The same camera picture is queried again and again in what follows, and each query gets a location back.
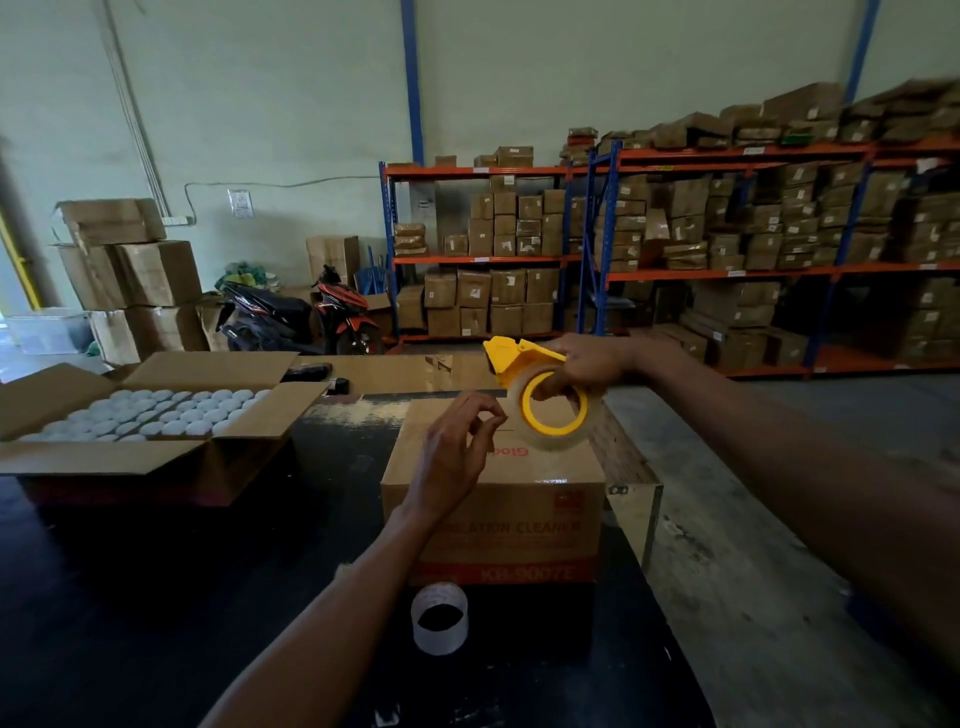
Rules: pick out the person's right hand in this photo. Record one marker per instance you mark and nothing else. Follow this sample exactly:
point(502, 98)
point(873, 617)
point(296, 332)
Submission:
point(600, 364)

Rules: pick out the person's left hand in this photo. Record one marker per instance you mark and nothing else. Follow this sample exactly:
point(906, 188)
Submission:
point(448, 465)

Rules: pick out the person's left thumb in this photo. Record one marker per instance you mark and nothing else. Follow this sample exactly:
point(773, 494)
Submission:
point(495, 435)

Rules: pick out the person's right thumb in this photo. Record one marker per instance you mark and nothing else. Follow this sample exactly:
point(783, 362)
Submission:
point(556, 384)

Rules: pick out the yellow tape dispenser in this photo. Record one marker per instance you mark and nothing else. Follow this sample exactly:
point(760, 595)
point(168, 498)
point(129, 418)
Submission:
point(514, 356)

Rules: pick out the person's left forearm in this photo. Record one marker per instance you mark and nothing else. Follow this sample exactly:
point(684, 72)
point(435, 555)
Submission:
point(337, 622)

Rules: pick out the person's right forearm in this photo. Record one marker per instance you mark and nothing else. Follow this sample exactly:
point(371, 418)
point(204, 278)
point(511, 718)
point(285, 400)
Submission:
point(795, 487)

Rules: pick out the clear packing tape roll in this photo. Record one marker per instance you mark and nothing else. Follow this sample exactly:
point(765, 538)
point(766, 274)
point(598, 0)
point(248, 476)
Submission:
point(555, 442)

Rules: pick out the closed brown red-print carton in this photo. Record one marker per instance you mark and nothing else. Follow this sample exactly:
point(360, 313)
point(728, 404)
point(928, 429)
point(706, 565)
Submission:
point(525, 517)

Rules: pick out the stack of brown shelf boxes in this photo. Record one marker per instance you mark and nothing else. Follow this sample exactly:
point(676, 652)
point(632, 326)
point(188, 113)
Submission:
point(495, 289)
point(757, 225)

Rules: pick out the flat brown cardboard sheet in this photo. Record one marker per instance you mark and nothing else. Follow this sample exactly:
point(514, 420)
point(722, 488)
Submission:
point(397, 373)

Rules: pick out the small black object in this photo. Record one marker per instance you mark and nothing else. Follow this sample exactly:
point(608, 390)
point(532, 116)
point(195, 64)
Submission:
point(338, 385)

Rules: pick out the wide orange and blue rack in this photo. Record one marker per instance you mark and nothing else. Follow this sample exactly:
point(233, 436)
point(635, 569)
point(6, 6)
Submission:
point(720, 274)

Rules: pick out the long black tool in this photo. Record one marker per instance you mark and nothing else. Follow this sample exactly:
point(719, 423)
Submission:
point(306, 372)

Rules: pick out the empty white tape core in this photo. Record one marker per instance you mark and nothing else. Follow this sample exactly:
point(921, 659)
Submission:
point(420, 626)

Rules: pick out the narrow orange and blue rack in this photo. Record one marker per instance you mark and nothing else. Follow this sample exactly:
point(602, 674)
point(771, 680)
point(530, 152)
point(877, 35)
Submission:
point(480, 172)

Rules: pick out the red and black motorcycle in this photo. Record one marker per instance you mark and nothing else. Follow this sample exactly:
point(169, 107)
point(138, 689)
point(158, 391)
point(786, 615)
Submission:
point(285, 319)

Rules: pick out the tall brown cardboard box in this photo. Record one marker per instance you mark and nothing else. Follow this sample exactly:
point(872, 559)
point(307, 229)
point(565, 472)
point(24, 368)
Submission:
point(332, 256)

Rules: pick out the green and yellow bag pile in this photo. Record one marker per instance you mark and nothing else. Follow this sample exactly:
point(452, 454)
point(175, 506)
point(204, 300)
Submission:
point(244, 275)

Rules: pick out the blue steel column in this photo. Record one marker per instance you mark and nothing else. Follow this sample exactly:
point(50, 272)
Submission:
point(412, 82)
point(861, 49)

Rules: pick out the large brown cardboard box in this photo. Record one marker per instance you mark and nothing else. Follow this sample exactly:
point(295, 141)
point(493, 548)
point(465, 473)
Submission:
point(112, 220)
point(114, 336)
point(91, 276)
point(159, 271)
point(166, 328)

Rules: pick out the group of white round caps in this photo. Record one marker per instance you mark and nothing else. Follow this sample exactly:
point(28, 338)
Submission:
point(150, 416)

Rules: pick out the open brown cardboard box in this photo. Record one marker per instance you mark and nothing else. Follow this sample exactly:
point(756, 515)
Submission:
point(112, 469)

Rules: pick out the clear plastic storage bin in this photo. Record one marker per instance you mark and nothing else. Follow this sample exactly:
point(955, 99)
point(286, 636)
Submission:
point(49, 331)

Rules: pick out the yellow pole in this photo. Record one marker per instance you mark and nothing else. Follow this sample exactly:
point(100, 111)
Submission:
point(19, 262)

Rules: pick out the white wall switch box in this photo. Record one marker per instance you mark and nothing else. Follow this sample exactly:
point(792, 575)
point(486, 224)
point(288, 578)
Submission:
point(241, 204)

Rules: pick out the grey wall conduit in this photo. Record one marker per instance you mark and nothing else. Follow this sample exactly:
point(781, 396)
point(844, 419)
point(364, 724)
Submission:
point(139, 120)

